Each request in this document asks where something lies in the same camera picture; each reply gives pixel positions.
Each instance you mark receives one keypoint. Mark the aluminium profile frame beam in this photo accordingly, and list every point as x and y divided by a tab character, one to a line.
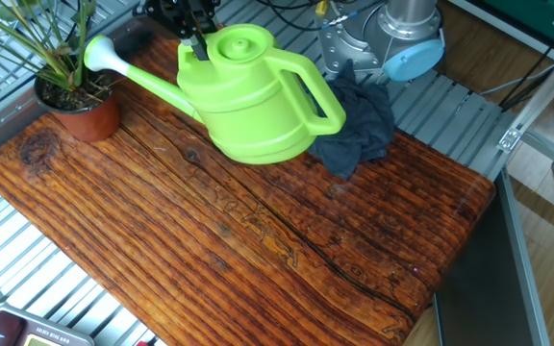
541	101

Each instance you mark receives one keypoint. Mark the yellow plastic clip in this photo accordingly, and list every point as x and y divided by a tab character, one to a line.
321	7

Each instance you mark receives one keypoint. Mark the dark grey side panel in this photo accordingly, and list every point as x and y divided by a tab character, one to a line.
484	269

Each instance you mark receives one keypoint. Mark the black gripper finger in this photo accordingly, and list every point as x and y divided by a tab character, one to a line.
207	12
166	14

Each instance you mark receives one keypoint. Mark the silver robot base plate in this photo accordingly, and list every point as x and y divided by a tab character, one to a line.
344	48

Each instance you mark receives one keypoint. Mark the red tin box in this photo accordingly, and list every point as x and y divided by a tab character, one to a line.
27	331

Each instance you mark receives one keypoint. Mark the potted plant in terracotta pot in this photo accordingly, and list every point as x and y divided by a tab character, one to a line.
84	120

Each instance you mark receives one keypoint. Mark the dark grey crumpled towel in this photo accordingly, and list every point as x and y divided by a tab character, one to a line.
359	130

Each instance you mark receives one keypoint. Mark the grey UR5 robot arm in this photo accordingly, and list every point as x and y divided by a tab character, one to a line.
411	53

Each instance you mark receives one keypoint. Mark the green plastic watering can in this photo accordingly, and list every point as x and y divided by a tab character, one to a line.
248	106

